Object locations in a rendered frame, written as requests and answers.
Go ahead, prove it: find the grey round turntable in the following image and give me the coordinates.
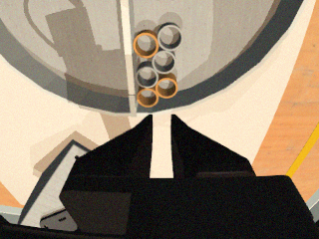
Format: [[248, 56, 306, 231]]
[[0, 0, 309, 118]]

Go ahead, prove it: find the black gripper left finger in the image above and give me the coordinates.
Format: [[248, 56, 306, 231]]
[[68, 115, 154, 177]]

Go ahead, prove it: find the grey metal bushing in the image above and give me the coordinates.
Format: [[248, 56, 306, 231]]
[[158, 22, 183, 51], [152, 47, 176, 74], [136, 61, 159, 89]]

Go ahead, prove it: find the bronze bushing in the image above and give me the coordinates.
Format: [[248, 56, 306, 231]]
[[156, 73, 177, 99], [137, 86, 159, 108], [133, 30, 159, 58]]

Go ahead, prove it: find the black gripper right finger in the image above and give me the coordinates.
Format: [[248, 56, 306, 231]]
[[170, 114, 256, 178]]

